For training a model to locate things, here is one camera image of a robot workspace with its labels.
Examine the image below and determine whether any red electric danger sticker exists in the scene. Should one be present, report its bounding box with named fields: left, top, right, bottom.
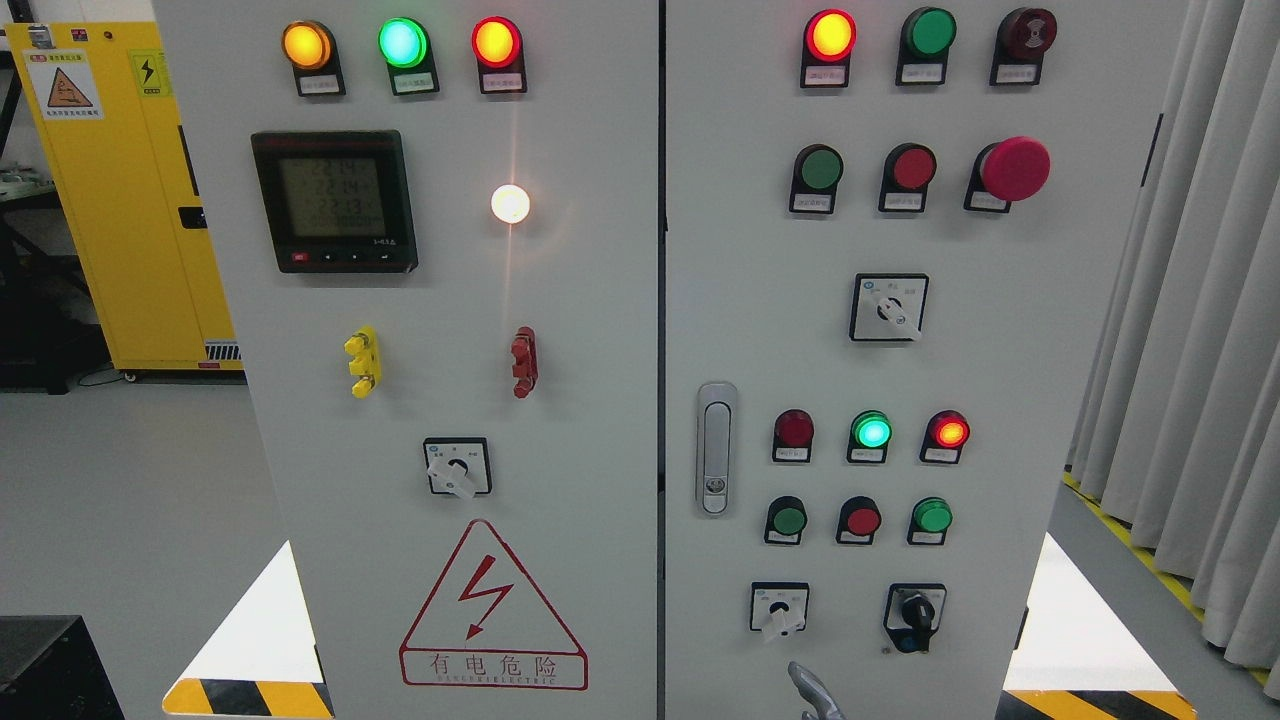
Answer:
left=399, top=519, right=589, bottom=691

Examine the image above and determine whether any green indicator light top left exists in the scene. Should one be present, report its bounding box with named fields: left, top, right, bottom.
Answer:
left=378, top=17, right=430, bottom=69

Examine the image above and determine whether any black key selector switch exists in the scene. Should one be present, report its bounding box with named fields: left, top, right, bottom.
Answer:
left=882, top=583, right=947, bottom=653

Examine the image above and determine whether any grey curtain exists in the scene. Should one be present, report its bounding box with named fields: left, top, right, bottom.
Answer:
left=1068, top=1, right=1279, bottom=698

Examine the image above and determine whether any lower right green push button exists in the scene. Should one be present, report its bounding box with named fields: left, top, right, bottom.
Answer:
left=908, top=496, right=954, bottom=546

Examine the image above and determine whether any black box bottom left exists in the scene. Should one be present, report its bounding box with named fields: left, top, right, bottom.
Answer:
left=1, top=615, right=125, bottom=719

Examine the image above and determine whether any upper green push button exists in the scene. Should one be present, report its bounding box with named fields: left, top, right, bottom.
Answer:
left=794, top=143, right=844, bottom=193

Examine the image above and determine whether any grey electrical control cabinet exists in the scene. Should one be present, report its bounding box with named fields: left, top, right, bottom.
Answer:
left=155, top=1, right=1190, bottom=719

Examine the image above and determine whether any red push button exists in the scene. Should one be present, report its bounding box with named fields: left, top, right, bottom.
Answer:
left=884, top=143, right=938, bottom=193
left=836, top=496, right=882, bottom=546

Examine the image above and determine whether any red terminal connector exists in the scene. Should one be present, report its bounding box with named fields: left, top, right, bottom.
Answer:
left=509, top=325, right=539, bottom=398

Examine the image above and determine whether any upper red push button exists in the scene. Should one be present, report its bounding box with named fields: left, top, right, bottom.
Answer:
left=884, top=143, right=938, bottom=193

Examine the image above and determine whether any lower left green push button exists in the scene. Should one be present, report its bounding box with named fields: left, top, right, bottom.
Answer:
left=764, top=495, right=808, bottom=544

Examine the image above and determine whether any green push button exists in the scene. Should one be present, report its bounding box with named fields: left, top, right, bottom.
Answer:
left=908, top=496, right=954, bottom=546
left=794, top=143, right=844, bottom=193
left=764, top=495, right=808, bottom=544

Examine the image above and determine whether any red indicator light top left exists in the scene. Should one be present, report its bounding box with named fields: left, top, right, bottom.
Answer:
left=471, top=15, right=522, bottom=69

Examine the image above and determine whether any red emergency stop button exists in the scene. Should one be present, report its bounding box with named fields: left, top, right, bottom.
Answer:
left=977, top=136, right=1052, bottom=202

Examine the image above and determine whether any lower right red indicator light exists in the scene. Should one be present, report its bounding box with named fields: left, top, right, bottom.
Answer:
left=923, top=409, right=972, bottom=451

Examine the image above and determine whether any lower red push button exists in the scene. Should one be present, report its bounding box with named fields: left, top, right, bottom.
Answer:
left=836, top=496, right=882, bottom=546

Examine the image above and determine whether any lower green indicator light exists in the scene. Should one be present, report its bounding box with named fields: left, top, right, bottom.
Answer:
left=849, top=410, right=893, bottom=450

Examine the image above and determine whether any lower left red indicator light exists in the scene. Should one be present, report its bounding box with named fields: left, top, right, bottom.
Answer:
left=774, top=407, right=815, bottom=448

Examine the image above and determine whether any silver door lock handle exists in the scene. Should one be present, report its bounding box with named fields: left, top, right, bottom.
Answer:
left=694, top=382, right=739, bottom=516

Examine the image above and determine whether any dark red buzzer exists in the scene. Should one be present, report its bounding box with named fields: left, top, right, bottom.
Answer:
left=997, top=6, right=1059, bottom=61

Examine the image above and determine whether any red indicator light top right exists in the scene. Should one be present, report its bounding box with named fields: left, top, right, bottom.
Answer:
left=804, top=8, right=858, bottom=63

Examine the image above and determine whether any upper right selector switch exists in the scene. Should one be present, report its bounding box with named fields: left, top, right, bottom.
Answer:
left=849, top=273, right=931, bottom=342

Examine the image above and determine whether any red indicator light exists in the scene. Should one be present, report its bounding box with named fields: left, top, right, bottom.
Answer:
left=471, top=15, right=522, bottom=69
left=774, top=407, right=815, bottom=448
left=804, top=8, right=858, bottom=63
left=923, top=409, right=972, bottom=451

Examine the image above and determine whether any lower white selector switch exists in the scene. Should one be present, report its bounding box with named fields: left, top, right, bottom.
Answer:
left=749, top=582, right=812, bottom=643

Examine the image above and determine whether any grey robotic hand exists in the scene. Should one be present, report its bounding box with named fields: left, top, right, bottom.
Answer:
left=787, top=661, right=847, bottom=720

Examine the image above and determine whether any left door selector switch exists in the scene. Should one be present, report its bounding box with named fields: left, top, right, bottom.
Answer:
left=422, top=437, right=493, bottom=498

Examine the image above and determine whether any black digital power meter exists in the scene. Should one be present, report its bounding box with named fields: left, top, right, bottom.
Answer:
left=251, top=129, right=419, bottom=274

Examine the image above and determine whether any yellow safety cabinet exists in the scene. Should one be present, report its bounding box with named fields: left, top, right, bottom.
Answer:
left=6, top=22, right=243, bottom=374

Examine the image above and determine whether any amber indicator light top left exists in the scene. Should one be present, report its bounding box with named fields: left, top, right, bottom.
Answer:
left=282, top=20, right=333, bottom=70

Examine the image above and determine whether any yellow terminal connector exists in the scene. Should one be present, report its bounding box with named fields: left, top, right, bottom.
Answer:
left=343, top=325, right=381, bottom=398

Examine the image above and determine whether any green indicator light top right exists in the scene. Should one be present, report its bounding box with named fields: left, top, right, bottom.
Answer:
left=901, top=6, right=957, bottom=60

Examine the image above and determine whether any green indicator light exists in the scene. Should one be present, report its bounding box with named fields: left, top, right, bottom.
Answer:
left=849, top=410, right=893, bottom=450
left=378, top=17, right=430, bottom=69
left=901, top=6, right=957, bottom=60

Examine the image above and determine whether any white indicator light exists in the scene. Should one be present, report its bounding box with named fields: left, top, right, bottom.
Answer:
left=490, top=183, right=531, bottom=225

